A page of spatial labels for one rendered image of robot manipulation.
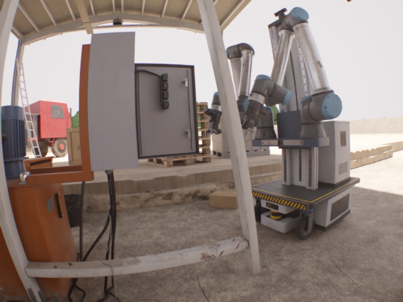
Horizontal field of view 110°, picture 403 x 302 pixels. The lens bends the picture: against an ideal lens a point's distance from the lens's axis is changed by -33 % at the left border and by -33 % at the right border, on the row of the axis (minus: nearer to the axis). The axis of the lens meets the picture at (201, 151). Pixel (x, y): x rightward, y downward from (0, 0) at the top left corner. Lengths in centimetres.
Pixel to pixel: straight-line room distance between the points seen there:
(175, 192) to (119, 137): 167
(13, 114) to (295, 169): 206
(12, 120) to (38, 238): 68
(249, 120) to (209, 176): 158
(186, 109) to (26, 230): 116
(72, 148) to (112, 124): 338
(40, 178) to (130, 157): 42
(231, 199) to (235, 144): 137
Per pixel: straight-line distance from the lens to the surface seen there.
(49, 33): 801
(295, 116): 168
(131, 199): 243
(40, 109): 1054
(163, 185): 245
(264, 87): 113
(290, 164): 182
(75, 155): 421
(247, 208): 98
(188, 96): 139
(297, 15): 141
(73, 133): 422
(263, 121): 172
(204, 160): 352
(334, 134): 171
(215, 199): 226
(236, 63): 184
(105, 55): 96
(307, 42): 137
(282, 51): 142
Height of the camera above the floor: 75
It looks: 3 degrees down
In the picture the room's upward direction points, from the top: 3 degrees counter-clockwise
